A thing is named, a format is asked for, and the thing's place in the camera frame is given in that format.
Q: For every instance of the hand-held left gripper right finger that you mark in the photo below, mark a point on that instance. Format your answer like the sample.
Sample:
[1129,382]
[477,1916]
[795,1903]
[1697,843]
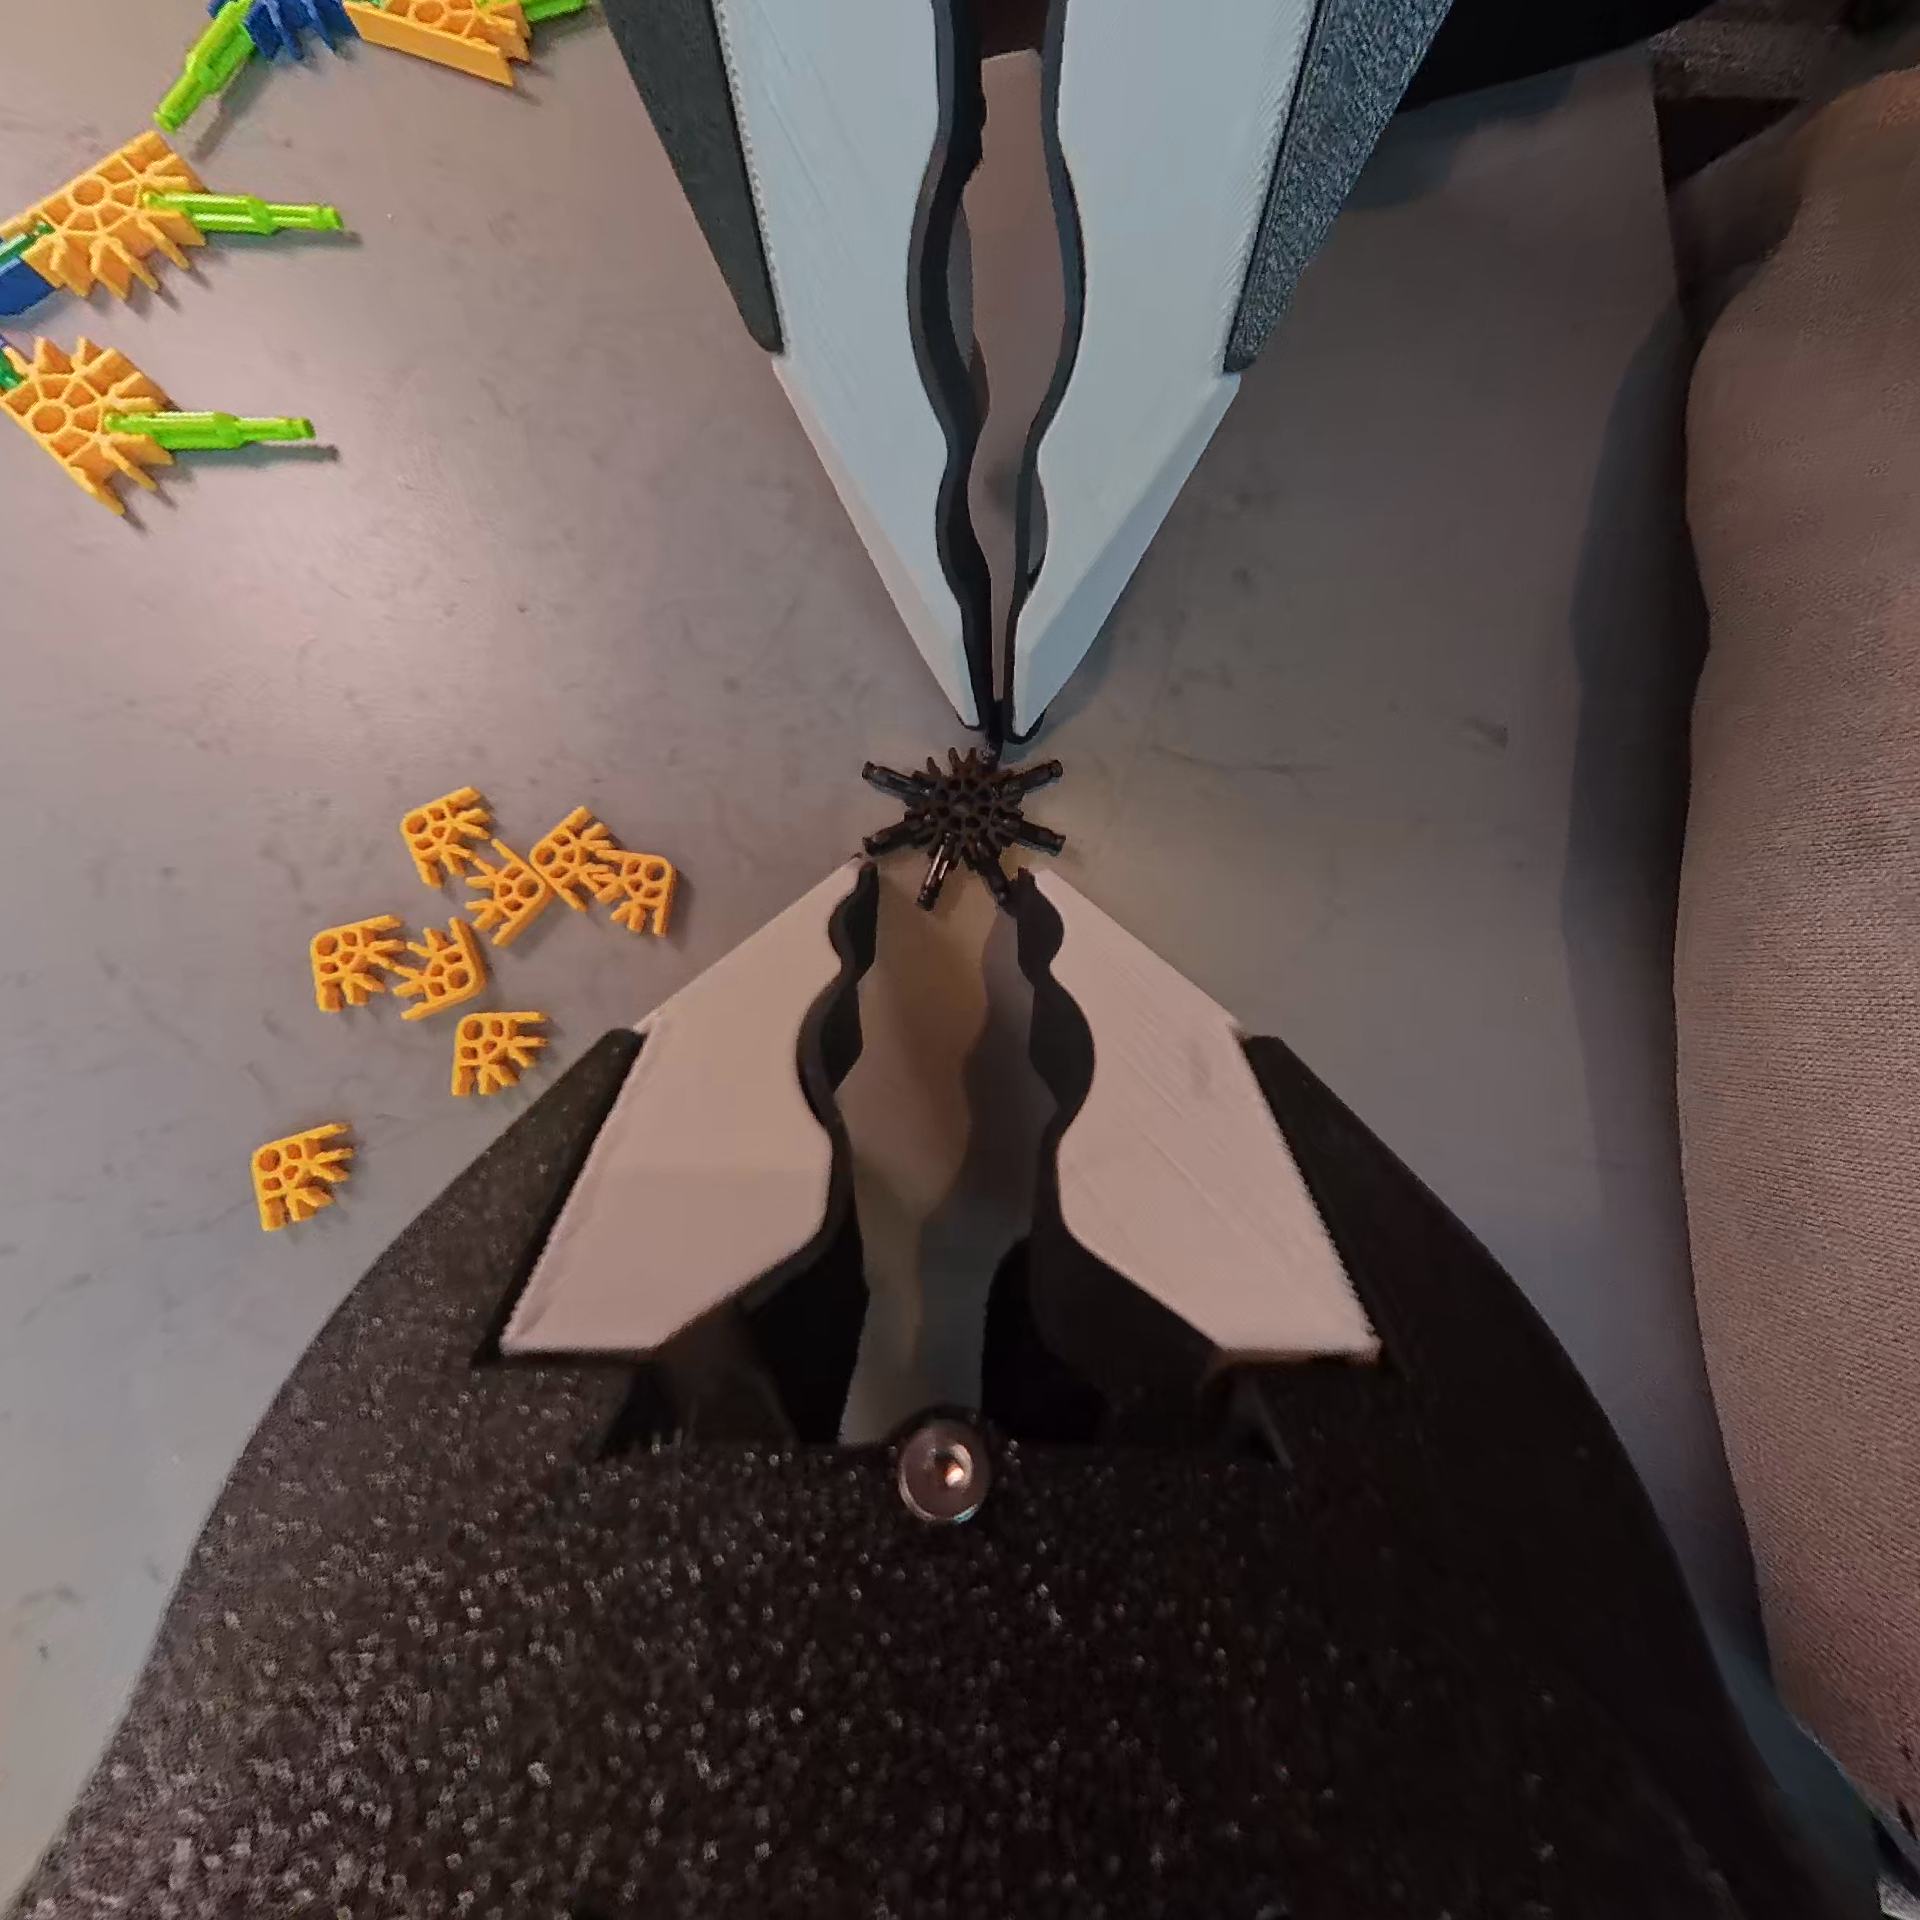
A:
[1200,1198]

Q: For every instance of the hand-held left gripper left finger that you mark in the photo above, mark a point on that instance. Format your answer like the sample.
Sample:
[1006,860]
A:
[673,1183]

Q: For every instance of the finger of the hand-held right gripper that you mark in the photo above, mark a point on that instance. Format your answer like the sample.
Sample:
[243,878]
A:
[1169,226]
[839,226]

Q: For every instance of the orange fan connector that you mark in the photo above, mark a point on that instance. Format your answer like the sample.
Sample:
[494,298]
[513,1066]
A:
[499,1048]
[579,855]
[513,891]
[637,886]
[449,833]
[440,969]
[298,1177]
[355,963]

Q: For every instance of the black snowflake connector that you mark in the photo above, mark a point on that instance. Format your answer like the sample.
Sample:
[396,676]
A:
[966,813]

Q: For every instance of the blue green yellow assembly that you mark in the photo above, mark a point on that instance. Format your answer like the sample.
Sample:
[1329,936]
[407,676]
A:
[435,34]

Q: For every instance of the blue green assembly with red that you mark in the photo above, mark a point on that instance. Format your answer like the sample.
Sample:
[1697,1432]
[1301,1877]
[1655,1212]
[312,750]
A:
[88,226]

